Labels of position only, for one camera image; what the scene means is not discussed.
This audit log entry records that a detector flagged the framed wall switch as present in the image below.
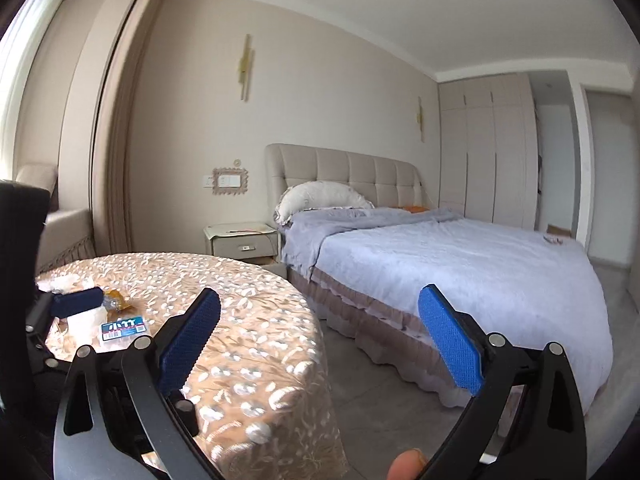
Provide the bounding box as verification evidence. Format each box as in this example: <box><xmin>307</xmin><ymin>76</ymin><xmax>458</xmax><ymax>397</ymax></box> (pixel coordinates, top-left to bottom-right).
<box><xmin>212</xmin><ymin>166</ymin><xmax>249</xmax><ymax>195</ymax></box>

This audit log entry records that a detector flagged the yellow clear packet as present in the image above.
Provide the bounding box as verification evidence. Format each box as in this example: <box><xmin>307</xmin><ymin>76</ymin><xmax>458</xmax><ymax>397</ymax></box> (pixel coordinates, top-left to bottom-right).
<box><xmin>100</xmin><ymin>287</ymin><xmax>143</xmax><ymax>317</ymax></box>

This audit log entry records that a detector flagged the clear plastic wrap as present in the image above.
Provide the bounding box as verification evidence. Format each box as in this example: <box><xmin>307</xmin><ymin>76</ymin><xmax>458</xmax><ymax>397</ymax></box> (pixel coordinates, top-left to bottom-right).
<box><xmin>65</xmin><ymin>307</ymin><xmax>108</xmax><ymax>346</ymax></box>

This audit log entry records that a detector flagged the bed with grey cover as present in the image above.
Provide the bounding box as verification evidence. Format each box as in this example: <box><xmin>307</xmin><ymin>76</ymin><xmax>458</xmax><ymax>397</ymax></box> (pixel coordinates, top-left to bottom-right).
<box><xmin>282</xmin><ymin>206</ymin><xmax>615</xmax><ymax>413</ymax></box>

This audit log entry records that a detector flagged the person's right hand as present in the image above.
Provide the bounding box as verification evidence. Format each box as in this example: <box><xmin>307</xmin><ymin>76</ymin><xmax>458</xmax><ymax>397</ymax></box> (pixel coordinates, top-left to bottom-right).
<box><xmin>387</xmin><ymin>449</ymin><xmax>429</xmax><ymax>480</ymax></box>

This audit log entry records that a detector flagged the small blue box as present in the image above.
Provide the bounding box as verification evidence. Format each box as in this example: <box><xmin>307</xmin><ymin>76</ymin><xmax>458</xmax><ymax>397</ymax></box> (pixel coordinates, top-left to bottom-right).
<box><xmin>100</xmin><ymin>317</ymin><xmax>152</xmax><ymax>343</ymax></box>

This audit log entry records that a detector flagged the round table patterned cloth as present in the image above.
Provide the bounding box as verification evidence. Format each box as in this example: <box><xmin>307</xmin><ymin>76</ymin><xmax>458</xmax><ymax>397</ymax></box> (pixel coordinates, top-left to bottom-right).
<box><xmin>35</xmin><ymin>252</ymin><xmax>348</xmax><ymax>480</ymax></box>

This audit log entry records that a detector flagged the white door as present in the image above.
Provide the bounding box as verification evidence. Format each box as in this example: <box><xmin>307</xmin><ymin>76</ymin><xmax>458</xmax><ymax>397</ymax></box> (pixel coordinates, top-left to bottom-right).
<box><xmin>580</xmin><ymin>87</ymin><xmax>640</xmax><ymax>267</ymax></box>

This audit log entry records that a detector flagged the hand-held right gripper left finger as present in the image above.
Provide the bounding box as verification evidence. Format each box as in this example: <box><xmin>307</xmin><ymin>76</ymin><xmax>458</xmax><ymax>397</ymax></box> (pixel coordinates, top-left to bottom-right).
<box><xmin>52</xmin><ymin>287</ymin><xmax>223</xmax><ymax>480</ymax></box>

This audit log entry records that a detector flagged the beige cushion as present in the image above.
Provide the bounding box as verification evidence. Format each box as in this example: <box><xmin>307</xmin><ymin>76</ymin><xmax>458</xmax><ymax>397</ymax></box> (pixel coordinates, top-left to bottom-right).
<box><xmin>15</xmin><ymin>162</ymin><xmax>60</xmax><ymax>211</ymax></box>

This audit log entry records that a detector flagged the beige wardrobe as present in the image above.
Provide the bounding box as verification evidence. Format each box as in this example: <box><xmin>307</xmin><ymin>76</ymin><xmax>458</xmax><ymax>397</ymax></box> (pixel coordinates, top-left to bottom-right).
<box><xmin>438</xmin><ymin>72</ymin><xmax>538</xmax><ymax>231</ymax></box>

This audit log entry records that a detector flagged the clear plastic bag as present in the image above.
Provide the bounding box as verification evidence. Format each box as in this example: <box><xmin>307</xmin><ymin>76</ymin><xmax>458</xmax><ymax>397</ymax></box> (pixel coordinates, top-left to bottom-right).
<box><xmin>37</xmin><ymin>272</ymin><xmax>83</xmax><ymax>295</ymax></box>

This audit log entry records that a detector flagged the white frilled pillow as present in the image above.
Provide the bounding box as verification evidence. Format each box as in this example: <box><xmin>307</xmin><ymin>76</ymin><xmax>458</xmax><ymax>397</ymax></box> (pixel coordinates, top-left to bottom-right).
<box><xmin>273</xmin><ymin>180</ymin><xmax>375</xmax><ymax>226</ymax></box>

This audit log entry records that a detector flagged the beige padded headboard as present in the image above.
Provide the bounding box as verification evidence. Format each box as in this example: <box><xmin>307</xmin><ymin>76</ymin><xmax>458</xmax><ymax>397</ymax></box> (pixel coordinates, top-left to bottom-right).
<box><xmin>265</xmin><ymin>143</ymin><xmax>431</xmax><ymax>211</ymax></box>

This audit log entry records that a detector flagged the pink ruffled bed skirt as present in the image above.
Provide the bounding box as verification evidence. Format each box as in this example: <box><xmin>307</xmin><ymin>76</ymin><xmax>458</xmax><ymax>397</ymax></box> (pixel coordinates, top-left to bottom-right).
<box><xmin>287</xmin><ymin>265</ymin><xmax>481</xmax><ymax>408</ymax></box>

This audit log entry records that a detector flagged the large gold wall lamp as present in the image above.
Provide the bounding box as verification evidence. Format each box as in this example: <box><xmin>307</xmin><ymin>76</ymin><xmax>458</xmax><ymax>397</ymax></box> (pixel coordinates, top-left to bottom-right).
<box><xmin>236</xmin><ymin>34</ymin><xmax>256</xmax><ymax>102</ymax></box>

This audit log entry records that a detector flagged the white nightstand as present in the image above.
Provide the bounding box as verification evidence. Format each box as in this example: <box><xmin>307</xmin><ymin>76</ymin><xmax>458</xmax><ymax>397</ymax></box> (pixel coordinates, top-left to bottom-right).
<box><xmin>203</xmin><ymin>222</ymin><xmax>288</xmax><ymax>281</ymax></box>

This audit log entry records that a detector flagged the white covered window seat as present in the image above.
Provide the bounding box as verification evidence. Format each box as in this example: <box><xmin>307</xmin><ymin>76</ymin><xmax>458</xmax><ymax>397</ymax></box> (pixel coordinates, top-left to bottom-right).
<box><xmin>37</xmin><ymin>207</ymin><xmax>97</xmax><ymax>273</ymax></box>

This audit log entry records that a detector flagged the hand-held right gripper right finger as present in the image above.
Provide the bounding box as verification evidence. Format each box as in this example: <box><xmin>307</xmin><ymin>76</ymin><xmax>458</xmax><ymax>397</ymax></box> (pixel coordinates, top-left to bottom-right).
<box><xmin>417</xmin><ymin>284</ymin><xmax>588</xmax><ymax>480</ymax></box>

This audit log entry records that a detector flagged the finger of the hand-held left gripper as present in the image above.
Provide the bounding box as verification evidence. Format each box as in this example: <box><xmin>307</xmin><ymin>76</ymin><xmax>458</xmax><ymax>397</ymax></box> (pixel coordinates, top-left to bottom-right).
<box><xmin>25</xmin><ymin>287</ymin><xmax>104</xmax><ymax>333</ymax></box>
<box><xmin>169</xmin><ymin>391</ymin><xmax>202</xmax><ymax>437</ymax></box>

